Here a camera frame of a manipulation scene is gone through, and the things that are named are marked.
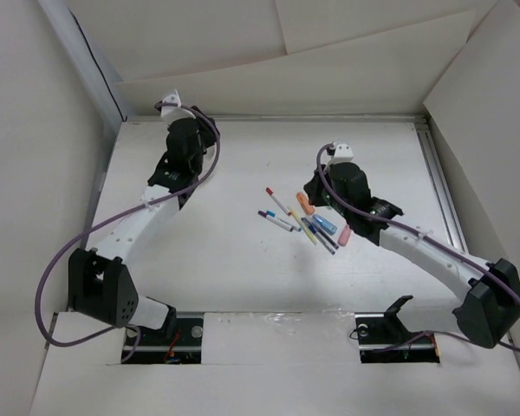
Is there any orange highlighter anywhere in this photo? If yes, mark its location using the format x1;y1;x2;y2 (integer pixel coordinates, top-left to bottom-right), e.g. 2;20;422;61
296;192;315;216

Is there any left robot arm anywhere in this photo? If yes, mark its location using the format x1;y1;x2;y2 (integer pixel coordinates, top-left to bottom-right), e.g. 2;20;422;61
68;102;220;344

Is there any dark purple pen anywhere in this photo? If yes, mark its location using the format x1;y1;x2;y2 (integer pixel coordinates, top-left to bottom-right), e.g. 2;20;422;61
302;218;335;256

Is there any purple capped white marker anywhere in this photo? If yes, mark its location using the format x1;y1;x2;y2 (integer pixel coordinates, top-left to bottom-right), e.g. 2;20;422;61
257;211;292;232

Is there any pink highlighter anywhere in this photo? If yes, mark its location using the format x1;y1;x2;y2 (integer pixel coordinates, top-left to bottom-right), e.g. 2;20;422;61
337;224;352;247

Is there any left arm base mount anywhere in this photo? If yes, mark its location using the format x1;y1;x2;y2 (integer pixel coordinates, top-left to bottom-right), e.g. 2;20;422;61
121;313;205;365

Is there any dark blue pen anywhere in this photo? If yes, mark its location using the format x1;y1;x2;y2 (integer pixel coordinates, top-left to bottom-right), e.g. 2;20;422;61
307;218;339;250

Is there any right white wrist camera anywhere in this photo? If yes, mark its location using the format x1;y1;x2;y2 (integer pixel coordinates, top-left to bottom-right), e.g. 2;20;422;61
326;141;354;166

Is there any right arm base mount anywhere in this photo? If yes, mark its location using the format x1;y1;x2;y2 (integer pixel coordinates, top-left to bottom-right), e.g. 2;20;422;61
349;296;440;364

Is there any right aluminium rail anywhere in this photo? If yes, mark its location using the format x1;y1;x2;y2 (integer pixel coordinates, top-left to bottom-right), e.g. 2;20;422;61
414;118;468;251

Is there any blue capped white marker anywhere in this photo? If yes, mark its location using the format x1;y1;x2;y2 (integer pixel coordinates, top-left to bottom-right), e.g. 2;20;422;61
274;214;302;232

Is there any yellow pen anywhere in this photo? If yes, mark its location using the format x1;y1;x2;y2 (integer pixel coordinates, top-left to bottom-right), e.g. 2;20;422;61
287;205;317;245

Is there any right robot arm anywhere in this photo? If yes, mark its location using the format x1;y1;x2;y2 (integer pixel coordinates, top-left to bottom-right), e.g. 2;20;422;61
304;162;520;348

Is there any red capped white marker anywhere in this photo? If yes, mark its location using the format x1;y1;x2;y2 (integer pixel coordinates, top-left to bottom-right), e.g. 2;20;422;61
265;187;291;216

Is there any blue highlighter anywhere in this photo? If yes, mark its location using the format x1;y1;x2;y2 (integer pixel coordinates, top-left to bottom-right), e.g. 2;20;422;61
312;214;337;235

